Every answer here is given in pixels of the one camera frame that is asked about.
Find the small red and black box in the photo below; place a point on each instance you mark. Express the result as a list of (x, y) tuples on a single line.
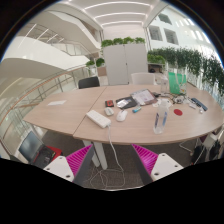
[(109, 103)]

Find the clear plastic water bottle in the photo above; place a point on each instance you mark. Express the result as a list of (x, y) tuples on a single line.
[(160, 120)]

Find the printed booklet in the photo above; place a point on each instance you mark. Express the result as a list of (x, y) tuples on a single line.
[(143, 96)]

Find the open black laptop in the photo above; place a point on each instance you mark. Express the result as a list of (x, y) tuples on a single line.
[(30, 146)]

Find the white computer mouse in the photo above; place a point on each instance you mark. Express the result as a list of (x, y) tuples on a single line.
[(121, 115)]

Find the white power strip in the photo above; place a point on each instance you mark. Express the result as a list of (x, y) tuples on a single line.
[(98, 118)]

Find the green plant hedge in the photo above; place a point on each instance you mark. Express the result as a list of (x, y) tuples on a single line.
[(186, 58)]

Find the black chair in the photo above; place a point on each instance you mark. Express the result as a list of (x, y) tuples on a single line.
[(88, 82)]

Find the glass railing with wooden handrail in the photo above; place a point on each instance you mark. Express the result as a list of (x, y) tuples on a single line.
[(20, 103)]

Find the small teal packet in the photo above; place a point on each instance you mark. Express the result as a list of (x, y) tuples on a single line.
[(136, 109)]

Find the white cabinet with plants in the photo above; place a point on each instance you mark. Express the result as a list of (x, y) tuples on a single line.
[(125, 63)]

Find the dark keyboard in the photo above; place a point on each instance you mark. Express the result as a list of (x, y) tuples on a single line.
[(199, 104)]

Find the flat round red coaster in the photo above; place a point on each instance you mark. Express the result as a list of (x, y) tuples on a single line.
[(178, 112)]

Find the tall clear lidded bottle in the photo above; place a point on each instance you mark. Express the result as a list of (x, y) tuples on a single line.
[(164, 85)]

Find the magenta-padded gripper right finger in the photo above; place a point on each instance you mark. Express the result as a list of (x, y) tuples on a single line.
[(148, 160)]

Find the green tote bag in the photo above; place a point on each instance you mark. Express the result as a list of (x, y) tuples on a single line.
[(174, 83)]

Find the small planter with plants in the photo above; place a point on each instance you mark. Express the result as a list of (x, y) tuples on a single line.
[(90, 63)]

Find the black notebook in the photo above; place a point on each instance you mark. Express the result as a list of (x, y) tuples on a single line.
[(128, 104)]

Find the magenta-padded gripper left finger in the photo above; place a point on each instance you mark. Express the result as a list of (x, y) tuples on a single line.
[(78, 161)]

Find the white chair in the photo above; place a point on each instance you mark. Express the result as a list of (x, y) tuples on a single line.
[(142, 78)]

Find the ceiling light strips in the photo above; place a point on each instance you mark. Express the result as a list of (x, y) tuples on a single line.
[(120, 13)]

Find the small white oval device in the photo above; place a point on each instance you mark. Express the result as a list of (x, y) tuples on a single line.
[(109, 111)]

